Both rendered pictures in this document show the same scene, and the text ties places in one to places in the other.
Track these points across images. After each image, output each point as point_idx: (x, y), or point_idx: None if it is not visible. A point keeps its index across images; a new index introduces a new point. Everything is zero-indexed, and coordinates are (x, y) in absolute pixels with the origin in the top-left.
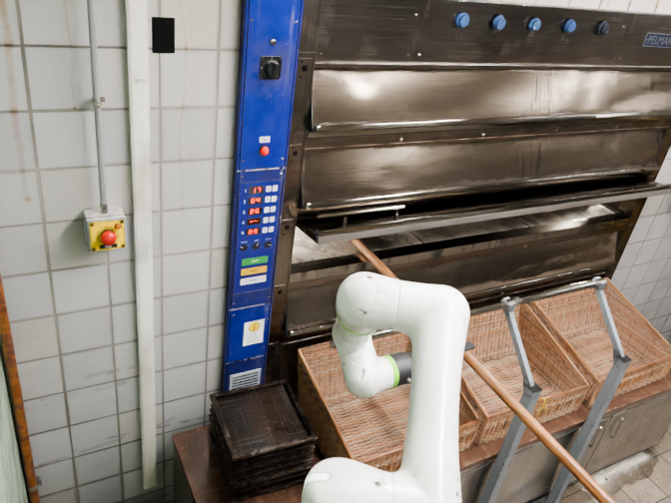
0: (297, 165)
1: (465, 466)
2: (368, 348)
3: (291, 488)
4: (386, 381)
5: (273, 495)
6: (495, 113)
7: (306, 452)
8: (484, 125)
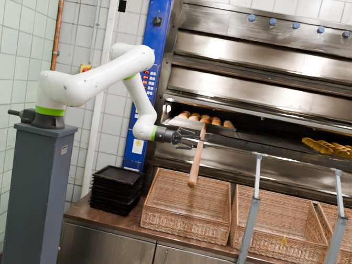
0: (167, 68)
1: (214, 249)
2: (147, 117)
3: (118, 215)
4: (147, 131)
5: (108, 212)
6: (274, 66)
7: (127, 193)
8: (269, 72)
